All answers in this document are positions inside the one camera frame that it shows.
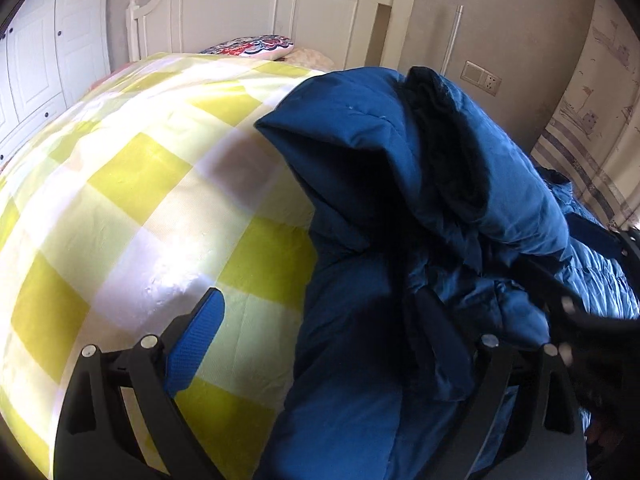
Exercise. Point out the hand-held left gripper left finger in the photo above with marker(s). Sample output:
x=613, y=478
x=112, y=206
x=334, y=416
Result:
x=196, y=340

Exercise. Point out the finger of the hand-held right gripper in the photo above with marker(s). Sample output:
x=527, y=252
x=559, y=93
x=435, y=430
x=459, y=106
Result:
x=555, y=287
x=627, y=245

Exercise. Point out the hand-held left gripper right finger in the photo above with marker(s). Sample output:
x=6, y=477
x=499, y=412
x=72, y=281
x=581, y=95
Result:
x=492, y=375

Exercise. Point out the blue padded jacket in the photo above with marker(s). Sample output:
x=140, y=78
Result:
x=360, y=160

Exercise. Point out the printed curtain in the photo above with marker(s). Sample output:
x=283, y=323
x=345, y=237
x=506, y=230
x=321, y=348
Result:
x=590, y=110

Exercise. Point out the yellow checked quilt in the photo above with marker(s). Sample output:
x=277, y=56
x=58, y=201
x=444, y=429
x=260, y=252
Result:
x=125, y=185

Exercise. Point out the white pole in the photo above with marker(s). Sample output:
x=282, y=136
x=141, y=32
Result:
x=452, y=40

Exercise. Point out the colourful patterned pillow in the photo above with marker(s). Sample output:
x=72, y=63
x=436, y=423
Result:
x=250, y=46

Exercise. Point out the white wardrobe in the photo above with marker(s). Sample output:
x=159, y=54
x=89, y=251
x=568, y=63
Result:
x=45, y=50

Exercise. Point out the white wooden headboard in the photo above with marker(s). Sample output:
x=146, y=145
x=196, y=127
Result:
x=240, y=10

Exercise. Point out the wall socket panel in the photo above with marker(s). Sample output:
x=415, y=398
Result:
x=481, y=78

